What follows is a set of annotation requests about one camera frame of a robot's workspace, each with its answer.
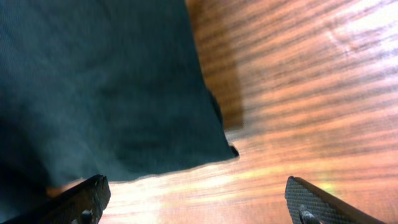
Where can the black shorts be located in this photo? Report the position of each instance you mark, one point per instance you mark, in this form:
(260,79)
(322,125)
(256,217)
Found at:
(100,87)

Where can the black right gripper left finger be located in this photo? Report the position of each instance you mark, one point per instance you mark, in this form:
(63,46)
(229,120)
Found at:
(81,204)

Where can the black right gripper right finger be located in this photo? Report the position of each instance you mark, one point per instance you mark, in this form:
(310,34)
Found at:
(309,204)

